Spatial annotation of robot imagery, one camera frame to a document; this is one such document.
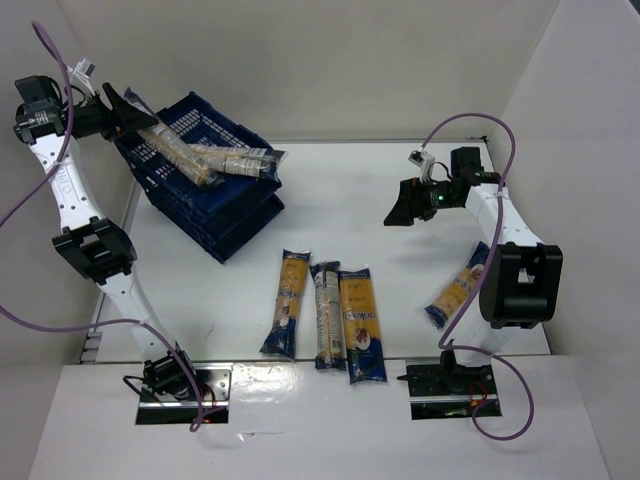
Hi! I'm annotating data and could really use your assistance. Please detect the middle dark spaghetti bag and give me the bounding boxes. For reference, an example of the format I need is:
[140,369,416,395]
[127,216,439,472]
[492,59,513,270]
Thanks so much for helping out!
[309,261,346,370]

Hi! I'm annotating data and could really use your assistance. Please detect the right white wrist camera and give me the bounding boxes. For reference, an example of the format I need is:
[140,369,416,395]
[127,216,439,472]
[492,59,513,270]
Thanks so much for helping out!
[408,149,435,183]

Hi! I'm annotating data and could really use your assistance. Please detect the grasped blue yellow spaghetti bag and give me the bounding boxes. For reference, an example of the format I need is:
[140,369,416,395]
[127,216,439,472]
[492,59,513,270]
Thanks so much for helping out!
[124,88,224,187]

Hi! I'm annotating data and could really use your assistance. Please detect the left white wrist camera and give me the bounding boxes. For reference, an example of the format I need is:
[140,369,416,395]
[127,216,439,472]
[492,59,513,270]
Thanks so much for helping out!
[68,58,96,96]

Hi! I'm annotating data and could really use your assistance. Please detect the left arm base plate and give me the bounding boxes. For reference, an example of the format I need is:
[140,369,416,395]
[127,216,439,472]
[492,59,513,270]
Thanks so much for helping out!
[127,363,233,426]

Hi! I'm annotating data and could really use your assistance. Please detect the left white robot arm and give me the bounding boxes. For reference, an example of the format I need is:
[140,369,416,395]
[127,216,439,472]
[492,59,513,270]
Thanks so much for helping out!
[14,76,199,400]

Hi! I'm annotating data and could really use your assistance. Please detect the left spaghetti bag on table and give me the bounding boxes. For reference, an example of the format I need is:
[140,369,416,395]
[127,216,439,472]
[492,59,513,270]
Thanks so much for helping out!
[260,249,311,360]

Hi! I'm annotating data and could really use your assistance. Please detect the pasta bag in tray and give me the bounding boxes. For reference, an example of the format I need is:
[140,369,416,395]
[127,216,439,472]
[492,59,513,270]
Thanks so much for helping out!
[189,144,287,182]

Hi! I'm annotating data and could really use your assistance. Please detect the far right spaghetti bag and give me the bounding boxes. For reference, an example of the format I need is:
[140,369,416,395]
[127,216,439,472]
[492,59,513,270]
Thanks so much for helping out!
[424,241,490,329]

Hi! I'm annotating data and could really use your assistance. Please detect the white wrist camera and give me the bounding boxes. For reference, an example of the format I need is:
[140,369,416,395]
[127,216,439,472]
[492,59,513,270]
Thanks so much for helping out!
[408,149,435,183]
[68,58,96,96]

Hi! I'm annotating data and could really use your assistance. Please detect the blue stacked plastic trays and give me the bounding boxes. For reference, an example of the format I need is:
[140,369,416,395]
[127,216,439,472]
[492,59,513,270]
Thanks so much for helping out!
[115,92,285,263]

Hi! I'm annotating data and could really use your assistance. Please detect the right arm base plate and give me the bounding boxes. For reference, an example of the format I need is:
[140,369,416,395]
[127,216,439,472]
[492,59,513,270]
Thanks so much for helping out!
[397,352,502,420]

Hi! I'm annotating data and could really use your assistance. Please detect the wide yellow spaghetti bag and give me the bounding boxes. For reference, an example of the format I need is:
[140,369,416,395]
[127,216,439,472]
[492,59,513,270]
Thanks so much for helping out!
[338,268,387,385]

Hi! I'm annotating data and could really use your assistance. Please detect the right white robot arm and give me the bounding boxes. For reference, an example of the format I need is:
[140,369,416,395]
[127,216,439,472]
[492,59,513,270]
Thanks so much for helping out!
[384,147,563,394]

